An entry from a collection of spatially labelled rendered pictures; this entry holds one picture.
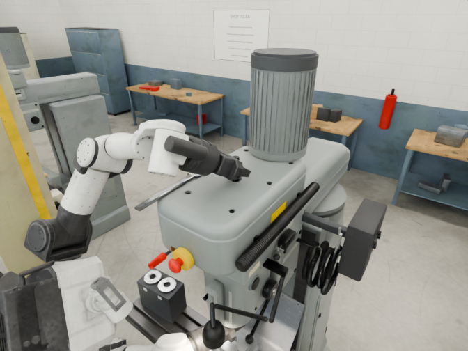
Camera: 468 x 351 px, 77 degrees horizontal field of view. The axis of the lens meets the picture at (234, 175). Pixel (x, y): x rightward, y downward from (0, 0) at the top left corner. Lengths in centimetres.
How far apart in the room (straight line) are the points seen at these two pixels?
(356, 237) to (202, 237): 52
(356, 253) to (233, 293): 41
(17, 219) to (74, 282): 158
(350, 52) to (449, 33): 118
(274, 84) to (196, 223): 45
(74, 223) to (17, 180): 147
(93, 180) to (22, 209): 162
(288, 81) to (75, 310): 86
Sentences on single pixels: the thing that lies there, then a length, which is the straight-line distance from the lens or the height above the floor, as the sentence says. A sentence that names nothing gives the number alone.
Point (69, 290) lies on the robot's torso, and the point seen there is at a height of 164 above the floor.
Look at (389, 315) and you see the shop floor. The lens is 315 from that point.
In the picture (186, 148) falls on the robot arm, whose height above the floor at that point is 206.
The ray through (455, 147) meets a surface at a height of 88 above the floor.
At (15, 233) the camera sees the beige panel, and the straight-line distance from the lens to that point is 256.
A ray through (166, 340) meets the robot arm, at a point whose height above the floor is 129.
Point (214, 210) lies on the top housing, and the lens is 71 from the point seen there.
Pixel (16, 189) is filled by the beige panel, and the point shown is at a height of 128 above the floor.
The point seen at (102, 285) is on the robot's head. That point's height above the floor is 169.
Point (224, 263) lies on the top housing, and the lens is 73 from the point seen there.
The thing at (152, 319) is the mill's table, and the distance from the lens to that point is 176.
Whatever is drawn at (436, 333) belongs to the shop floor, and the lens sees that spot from 321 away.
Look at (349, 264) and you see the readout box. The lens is 109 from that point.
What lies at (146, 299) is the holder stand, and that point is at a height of 98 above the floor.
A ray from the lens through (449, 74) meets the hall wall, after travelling 485.
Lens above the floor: 231
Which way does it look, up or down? 29 degrees down
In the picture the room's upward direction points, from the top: straight up
